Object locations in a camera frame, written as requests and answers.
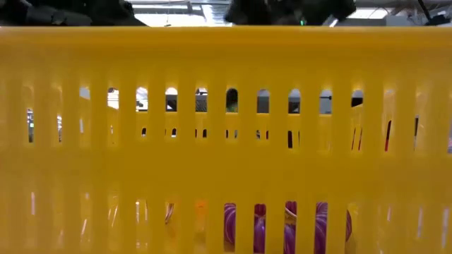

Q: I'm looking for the purple striped snack bag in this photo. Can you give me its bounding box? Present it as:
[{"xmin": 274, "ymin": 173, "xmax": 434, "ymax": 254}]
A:
[{"xmin": 223, "ymin": 200, "xmax": 354, "ymax": 254}]

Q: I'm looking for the yellow plastic basket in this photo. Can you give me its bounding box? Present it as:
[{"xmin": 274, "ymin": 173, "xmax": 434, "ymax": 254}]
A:
[{"xmin": 0, "ymin": 25, "xmax": 452, "ymax": 254}]

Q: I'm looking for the red plastic basket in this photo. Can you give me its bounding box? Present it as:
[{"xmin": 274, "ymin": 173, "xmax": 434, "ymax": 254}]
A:
[{"xmin": 350, "ymin": 119, "xmax": 393, "ymax": 153}]

